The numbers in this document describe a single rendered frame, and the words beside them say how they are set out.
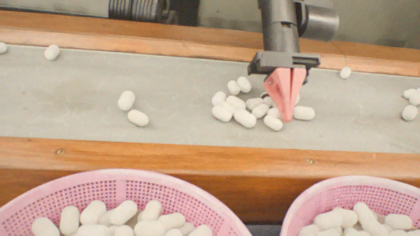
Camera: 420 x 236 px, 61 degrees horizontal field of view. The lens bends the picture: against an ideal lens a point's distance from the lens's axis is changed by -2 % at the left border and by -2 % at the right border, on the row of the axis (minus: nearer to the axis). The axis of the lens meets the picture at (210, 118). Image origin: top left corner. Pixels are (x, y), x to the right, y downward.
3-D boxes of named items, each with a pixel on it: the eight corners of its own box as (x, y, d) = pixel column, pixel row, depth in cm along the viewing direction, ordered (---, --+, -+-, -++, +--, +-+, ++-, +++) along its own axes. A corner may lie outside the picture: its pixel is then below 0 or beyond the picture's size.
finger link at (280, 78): (327, 116, 53) (320, 57, 55) (280, 114, 51) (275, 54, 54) (307, 128, 59) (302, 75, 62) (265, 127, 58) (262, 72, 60)
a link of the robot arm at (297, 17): (254, 7, 63) (269, -13, 58) (290, 13, 65) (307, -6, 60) (257, 42, 61) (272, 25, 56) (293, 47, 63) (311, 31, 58)
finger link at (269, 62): (312, 115, 52) (305, 56, 55) (264, 114, 51) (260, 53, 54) (294, 128, 59) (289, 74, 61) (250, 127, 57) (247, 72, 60)
